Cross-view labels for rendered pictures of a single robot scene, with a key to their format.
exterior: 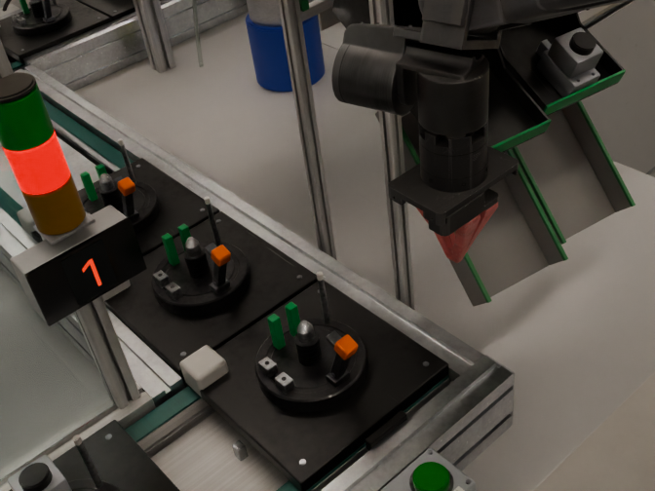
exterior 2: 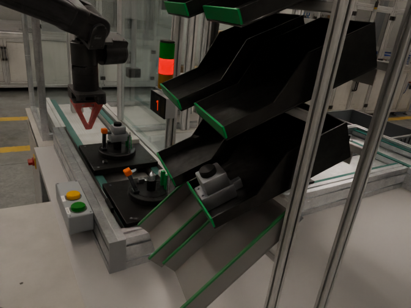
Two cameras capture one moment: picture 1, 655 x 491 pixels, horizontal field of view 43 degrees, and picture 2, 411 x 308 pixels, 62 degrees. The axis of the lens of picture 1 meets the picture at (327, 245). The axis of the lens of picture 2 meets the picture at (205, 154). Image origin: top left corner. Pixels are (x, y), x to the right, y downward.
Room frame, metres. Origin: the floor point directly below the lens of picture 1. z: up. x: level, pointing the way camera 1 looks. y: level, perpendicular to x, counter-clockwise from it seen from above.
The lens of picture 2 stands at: (0.92, -0.88, 1.53)
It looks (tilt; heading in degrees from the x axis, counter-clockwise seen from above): 23 degrees down; 93
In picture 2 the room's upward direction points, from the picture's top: 6 degrees clockwise
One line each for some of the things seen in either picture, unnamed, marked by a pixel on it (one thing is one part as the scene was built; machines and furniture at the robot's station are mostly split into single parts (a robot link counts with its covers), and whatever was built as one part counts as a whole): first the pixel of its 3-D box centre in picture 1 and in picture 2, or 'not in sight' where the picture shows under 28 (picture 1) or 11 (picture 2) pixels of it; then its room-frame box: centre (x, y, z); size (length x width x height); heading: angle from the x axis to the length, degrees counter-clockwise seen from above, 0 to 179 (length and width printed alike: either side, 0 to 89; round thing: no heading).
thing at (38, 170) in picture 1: (37, 159); (166, 65); (0.71, 0.26, 1.33); 0.05 x 0.05 x 0.05
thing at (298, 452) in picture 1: (307, 344); (151, 183); (0.72, 0.04, 1.01); 0.24 x 0.24 x 0.13; 36
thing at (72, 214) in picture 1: (54, 201); (165, 80); (0.71, 0.26, 1.28); 0.05 x 0.05 x 0.05
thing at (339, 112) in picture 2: not in sight; (364, 135); (2.02, 1.74, 0.73); 0.62 x 0.42 x 0.23; 126
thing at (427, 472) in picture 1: (431, 481); (78, 208); (0.54, -0.07, 0.96); 0.04 x 0.04 x 0.02
